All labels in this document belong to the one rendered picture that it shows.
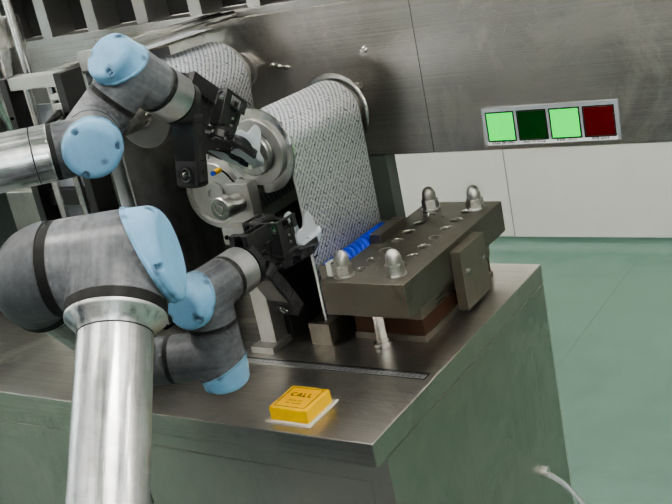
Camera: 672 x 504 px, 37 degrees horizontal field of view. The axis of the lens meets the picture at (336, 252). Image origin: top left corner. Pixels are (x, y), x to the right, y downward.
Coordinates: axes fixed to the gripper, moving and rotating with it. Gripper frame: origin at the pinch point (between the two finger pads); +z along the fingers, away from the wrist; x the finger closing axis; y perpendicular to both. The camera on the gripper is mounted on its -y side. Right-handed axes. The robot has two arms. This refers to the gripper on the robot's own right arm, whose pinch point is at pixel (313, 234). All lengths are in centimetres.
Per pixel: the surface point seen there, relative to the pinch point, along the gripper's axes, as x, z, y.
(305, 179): -0.2, 0.6, 9.7
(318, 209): -0.2, 2.5, 3.6
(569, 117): -36.9, 29.4, 10.4
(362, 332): -6.5, -0.9, -17.9
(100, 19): 69, 32, 39
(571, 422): 9, 122, -109
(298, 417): -11.9, -29.4, -17.8
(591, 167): 45, 263, -71
